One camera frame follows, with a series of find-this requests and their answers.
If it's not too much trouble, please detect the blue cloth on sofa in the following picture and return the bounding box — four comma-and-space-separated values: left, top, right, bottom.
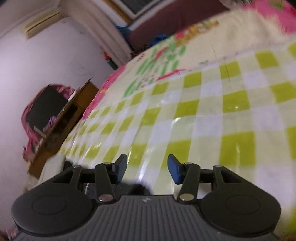
149, 34, 168, 47

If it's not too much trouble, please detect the beige left curtain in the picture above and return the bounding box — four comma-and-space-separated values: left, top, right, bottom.
60, 1, 131, 66

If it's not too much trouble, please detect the maroon sofa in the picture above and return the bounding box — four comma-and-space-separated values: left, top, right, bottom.
129, 0, 229, 49

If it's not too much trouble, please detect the pink floral bedsheet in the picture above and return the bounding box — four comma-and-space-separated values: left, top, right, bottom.
83, 1, 295, 118

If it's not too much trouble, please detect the window with white frame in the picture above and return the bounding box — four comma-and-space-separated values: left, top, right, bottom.
111, 0, 172, 19

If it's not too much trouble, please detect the green checkered plastic sheet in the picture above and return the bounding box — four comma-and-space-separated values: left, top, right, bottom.
59, 41, 295, 235

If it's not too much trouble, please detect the wooden side table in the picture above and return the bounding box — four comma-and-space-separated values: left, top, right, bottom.
28, 80, 98, 178

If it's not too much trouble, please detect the pink floral bag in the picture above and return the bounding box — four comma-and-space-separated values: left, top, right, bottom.
21, 84, 75, 162

